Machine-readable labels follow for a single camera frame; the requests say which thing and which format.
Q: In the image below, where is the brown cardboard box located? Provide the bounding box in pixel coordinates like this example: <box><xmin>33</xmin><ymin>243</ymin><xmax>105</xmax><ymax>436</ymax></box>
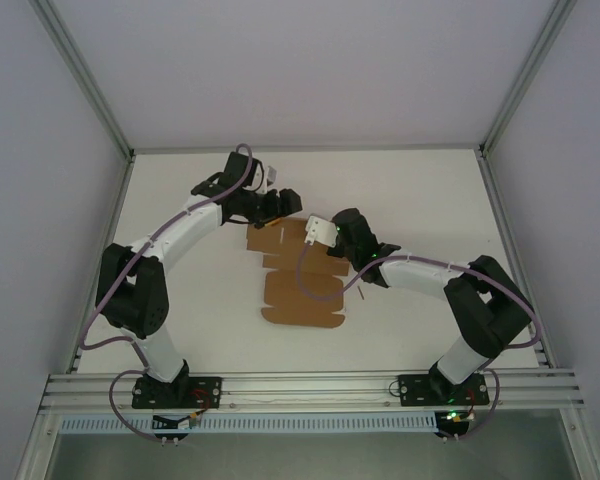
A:
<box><xmin>246</xmin><ymin>217</ymin><xmax>351</xmax><ymax>330</ymax></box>

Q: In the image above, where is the grey metal panel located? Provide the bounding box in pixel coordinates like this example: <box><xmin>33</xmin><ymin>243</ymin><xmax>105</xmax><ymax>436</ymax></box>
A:
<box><xmin>44</xmin><ymin>432</ymin><xmax>581</xmax><ymax>480</ymax></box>

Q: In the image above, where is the aluminium table edge rail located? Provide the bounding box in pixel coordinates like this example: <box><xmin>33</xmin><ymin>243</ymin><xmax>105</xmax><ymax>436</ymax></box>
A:
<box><xmin>65</xmin><ymin>152</ymin><xmax>137</xmax><ymax>376</ymax></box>
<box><xmin>129</xmin><ymin>143</ymin><xmax>484</xmax><ymax>155</ymax></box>
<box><xmin>477</xmin><ymin>149</ymin><xmax>556</xmax><ymax>371</ymax></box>

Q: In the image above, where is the aluminium mounting rail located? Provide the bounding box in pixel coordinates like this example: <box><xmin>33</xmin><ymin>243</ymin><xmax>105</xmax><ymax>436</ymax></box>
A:
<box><xmin>39</xmin><ymin>367</ymin><xmax>589</xmax><ymax>414</ymax></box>

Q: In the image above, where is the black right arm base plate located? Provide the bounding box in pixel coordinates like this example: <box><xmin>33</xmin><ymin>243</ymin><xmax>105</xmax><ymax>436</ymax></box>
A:
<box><xmin>398</xmin><ymin>373</ymin><xmax>491</xmax><ymax>407</ymax></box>

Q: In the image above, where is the light blue slotted cable duct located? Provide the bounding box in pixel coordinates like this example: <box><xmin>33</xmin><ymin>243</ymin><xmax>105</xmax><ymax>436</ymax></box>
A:
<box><xmin>59</xmin><ymin>411</ymin><xmax>439</xmax><ymax>435</ymax></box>

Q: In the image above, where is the aluminium frame post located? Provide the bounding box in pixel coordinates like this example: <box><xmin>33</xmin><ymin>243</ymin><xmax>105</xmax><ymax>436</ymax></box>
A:
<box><xmin>478</xmin><ymin>0</ymin><xmax>580</xmax><ymax>159</ymax></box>
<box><xmin>29</xmin><ymin>0</ymin><xmax>136</xmax><ymax>160</ymax></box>

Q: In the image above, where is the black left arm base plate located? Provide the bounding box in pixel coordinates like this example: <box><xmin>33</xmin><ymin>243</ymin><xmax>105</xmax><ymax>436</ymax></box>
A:
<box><xmin>131</xmin><ymin>374</ymin><xmax>224</xmax><ymax>410</ymax></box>

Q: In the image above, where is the black cable mount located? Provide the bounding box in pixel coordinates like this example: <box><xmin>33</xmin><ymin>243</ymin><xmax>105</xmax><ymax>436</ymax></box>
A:
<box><xmin>149</xmin><ymin>413</ymin><xmax>194</xmax><ymax>446</ymax></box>
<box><xmin>434</xmin><ymin>412</ymin><xmax>474</xmax><ymax>444</ymax></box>

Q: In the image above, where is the aluminium frame leg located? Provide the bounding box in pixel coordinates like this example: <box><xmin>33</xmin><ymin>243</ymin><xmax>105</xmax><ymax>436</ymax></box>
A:
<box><xmin>559</xmin><ymin>409</ymin><xmax>600</xmax><ymax>480</ymax></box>
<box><xmin>14</xmin><ymin>409</ymin><xmax>56</xmax><ymax>480</ymax></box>

